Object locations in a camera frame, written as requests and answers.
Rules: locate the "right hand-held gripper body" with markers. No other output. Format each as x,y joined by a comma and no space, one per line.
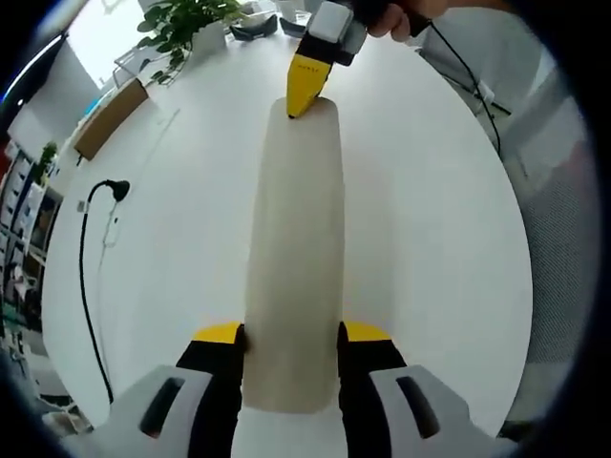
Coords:
331,21

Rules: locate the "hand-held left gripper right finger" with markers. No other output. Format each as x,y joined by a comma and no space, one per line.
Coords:
367,381

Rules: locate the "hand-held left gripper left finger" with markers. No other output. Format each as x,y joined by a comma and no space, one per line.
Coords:
210,381

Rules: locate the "beige cutlery case cover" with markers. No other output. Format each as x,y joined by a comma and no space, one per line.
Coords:
296,238

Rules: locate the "black curved headset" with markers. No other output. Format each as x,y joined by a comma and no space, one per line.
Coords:
292,26
253,31

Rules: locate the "green potted plant white pot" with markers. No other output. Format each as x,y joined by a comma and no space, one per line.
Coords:
191,19

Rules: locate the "brown cardboard box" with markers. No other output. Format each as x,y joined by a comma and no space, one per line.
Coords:
112,119

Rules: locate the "green leafy plant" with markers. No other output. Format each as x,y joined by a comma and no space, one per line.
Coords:
48,155

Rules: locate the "shelf of white storage bins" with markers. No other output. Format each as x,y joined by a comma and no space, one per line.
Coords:
19,186

